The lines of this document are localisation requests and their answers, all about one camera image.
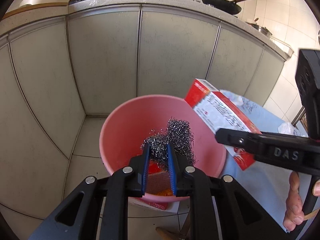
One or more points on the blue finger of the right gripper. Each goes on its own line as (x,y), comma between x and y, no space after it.
(240,142)

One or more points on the light blue floral tablecloth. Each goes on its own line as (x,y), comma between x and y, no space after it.
(269,185)

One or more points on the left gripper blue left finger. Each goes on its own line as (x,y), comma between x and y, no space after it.
(145,167)

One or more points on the steel wool scrubber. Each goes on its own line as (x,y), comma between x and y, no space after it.
(179,134)

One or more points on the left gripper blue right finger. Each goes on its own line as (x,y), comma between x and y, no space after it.
(172,167)

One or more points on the black frying pan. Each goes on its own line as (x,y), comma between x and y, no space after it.
(230,7)

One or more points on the grey kitchen cabinet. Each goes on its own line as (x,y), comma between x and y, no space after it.
(65,68)

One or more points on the red cardboard box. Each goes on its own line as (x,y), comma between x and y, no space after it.
(217,111)

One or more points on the white plastic bag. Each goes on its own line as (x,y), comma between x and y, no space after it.
(288,129)

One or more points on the person's right hand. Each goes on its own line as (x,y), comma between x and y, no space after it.
(294,215)

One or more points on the pink plastic trash bucket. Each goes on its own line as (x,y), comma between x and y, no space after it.
(120,140)

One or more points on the steel bowl on counter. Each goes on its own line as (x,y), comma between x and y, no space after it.
(259,28)

